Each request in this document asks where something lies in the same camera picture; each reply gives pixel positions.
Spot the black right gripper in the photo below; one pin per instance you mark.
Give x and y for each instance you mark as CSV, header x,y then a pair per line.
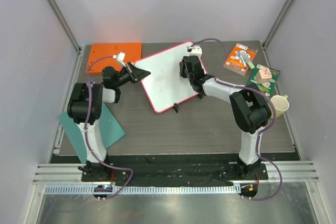
x,y
184,66

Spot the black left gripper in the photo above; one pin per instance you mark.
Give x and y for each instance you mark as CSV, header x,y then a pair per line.
x,y
135,74

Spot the pink framed whiteboard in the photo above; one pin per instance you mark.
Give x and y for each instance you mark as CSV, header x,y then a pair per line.
x,y
165,87

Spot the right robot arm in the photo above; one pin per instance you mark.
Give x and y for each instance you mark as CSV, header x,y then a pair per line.
x,y
250,109

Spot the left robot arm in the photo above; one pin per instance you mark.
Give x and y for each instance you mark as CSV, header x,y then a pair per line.
x,y
85,107

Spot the whiteboard marker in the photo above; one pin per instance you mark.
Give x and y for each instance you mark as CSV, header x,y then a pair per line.
x,y
242,59

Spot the orange flat box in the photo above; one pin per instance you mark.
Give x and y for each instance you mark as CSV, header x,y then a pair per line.
x,y
107,55

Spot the orange book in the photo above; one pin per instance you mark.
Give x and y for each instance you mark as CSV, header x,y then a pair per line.
x,y
234,63

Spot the teal paper sheet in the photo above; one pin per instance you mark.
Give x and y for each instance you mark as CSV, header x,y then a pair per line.
x,y
110,130

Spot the wooden cube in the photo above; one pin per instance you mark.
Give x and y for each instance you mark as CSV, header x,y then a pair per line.
x,y
263,76

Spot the green book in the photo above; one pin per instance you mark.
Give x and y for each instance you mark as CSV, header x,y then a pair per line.
x,y
266,88

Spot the yellow green paper cup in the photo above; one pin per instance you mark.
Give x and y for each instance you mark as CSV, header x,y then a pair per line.
x,y
281,104

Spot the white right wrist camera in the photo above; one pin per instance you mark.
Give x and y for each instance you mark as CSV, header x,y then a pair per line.
x,y
194,51

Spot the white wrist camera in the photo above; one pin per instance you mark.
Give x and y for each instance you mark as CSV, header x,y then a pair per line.
x,y
194,51
119,58

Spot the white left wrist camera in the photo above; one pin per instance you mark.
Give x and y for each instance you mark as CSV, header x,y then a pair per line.
x,y
119,58

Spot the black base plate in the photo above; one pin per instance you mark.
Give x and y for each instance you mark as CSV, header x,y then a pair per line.
x,y
173,170

